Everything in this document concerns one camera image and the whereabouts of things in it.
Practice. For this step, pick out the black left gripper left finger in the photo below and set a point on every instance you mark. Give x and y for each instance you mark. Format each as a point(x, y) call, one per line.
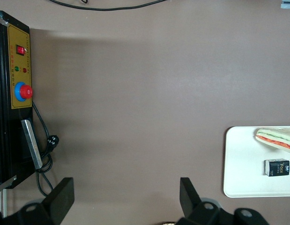
point(61, 199)

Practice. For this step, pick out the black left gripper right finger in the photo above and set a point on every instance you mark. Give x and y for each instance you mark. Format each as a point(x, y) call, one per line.
point(190, 201)

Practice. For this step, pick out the white plastic tray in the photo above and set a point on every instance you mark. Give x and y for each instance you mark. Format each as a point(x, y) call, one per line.
point(243, 168)

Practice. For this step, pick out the silver metal bar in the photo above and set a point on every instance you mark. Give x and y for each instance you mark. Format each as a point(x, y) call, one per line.
point(31, 143)

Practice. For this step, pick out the black tissue pack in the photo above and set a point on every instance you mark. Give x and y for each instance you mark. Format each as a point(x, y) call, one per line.
point(277, 167)

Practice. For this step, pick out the black control box yellow panel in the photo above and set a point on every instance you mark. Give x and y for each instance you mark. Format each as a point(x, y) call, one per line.
point(4, 117)

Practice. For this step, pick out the plastic wrapped sandwich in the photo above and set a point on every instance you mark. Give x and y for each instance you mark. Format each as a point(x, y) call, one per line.
point(278, 138)

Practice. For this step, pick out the red emergency stop button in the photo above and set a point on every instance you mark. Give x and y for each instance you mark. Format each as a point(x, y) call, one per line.
point(24, 91)

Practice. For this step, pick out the red indicator lamp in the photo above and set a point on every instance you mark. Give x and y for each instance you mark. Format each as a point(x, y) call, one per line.
point(24, 70)

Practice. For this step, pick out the green indicator lamp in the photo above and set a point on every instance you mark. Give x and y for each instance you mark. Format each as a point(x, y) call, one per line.
point(17, 69)

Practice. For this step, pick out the grey metal block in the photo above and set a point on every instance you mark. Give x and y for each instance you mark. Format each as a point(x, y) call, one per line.
point(288, 3)

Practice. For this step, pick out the aluminium frame post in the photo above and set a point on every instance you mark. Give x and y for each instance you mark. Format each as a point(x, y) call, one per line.
point(2, 201)

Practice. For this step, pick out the red rocker switch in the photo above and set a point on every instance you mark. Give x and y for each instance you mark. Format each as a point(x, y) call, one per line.
point(21, 50)

